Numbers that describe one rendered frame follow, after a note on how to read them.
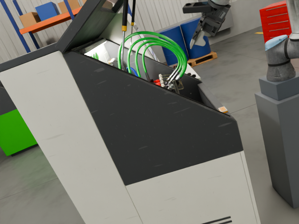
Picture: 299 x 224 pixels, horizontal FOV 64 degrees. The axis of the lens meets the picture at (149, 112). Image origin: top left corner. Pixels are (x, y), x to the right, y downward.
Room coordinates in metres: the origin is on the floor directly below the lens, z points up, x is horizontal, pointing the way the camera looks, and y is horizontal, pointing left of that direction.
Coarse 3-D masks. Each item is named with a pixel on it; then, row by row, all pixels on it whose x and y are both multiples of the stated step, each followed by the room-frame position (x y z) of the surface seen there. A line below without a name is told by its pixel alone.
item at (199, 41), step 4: (200, 32) 0.98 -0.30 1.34; (200, 36) 0.98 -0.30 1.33; (192, 40) 1.00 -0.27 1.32; (196, 40) 0.99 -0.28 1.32; (200, 40) 0.99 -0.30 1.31; (204, 40) 0.98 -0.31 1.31; (192, 44) 1.00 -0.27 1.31; (196, 44) 1.00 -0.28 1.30; (200, 44) 0.99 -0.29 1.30; (204, 44) 0.98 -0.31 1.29
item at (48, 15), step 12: (0, 0) 6.43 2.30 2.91; (12, 0) 7.23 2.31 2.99; (72, 0) 6.65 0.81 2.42; (84, 0) 6.57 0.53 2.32; (36, 12) 6.99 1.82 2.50; (48, 12) 6.58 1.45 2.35; (72, 12) 6.43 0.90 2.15; (12, 24) 6.43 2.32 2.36; (24, 24) 6.64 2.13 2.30; (36, 24) 6.43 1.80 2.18; (48, 24) 7.23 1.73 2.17; (36, 48) 7.23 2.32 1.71
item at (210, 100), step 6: (198, 84) 1.55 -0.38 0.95; (204, 84) 1.51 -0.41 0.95; (204, 90) 1.40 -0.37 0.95; (204, 96) 1.39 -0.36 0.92; (210, 96) 1.27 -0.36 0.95; (204, 102) 1.46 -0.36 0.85; (210, 102) 1.20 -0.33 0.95; (216, 102) 1.17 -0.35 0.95; (216, 108) 1.10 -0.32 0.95; (228, 114) 0.99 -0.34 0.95
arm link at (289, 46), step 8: (288, 0) 1.16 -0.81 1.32; (296, 0) 1.13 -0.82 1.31; (288, 8) 1.17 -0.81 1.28; (296, 8) 1.14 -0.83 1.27; (296, 16) 1.15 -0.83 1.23; (296, 24) 1.16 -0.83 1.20; (296, 32) 1.17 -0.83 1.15; (288, 40) 1.23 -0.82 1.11; (296, 40) 1.16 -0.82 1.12; (288, 48) 1.21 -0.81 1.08; (296, 48) 1.17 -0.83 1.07; (288, 56) 1.21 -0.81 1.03; (296, 56) 1.19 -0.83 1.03
